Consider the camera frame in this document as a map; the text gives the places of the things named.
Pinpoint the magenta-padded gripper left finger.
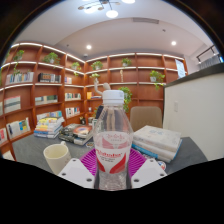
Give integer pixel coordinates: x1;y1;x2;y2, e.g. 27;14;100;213
57;148;98;190

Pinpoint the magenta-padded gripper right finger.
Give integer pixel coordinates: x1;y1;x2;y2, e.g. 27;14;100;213
129;148;168;190

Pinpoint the clear plastic water bottle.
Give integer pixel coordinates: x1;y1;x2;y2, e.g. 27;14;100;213
92;89;134;192

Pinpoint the cream white cup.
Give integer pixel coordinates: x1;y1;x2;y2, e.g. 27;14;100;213
43;140;73;175

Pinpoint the white book stack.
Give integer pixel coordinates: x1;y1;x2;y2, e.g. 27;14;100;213
130;124;183;164

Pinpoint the flat pile of magazines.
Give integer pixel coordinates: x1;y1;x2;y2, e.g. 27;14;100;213
58;123;94;146

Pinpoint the colourful book stack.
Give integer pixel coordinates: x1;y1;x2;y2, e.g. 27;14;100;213
33;115;66;139

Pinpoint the tan upholstered chair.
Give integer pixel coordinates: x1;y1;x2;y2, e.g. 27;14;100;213
129;105;164;133

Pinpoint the dark blue chair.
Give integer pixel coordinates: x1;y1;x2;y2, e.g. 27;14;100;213
94;104;105;120

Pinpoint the white counter with dark top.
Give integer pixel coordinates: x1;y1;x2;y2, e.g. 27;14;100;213
162;63;224;162

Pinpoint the wooden bookshelf unit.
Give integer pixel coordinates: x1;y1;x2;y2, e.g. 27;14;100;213
0;41;188;161

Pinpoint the wooden artist mannequin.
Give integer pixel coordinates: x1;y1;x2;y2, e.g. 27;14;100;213
93;77;112;93

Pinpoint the white curtain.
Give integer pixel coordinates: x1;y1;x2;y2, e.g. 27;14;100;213
199;54;223;70

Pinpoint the ceiling air vent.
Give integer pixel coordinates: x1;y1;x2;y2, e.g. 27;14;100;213
132;17;160;25

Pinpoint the multi-bulb ceiling lamp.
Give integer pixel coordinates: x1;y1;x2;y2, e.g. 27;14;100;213
77;0;136;19

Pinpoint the black track light rail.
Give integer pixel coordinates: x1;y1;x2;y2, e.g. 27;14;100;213
196;44;223;64

